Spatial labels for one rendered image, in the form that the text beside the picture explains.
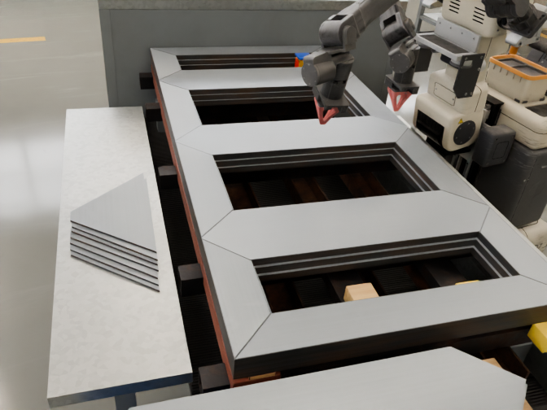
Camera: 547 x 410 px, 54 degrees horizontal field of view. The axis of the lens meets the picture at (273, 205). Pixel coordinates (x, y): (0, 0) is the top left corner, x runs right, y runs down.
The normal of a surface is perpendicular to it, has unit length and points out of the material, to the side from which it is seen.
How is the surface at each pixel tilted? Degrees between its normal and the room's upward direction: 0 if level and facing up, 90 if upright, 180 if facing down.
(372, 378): 0
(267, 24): 90
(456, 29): 90
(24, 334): 0
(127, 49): 90
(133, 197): 0
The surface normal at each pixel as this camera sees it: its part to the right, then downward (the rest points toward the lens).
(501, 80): -0.91, 0.22
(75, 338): 0.08, -0.82
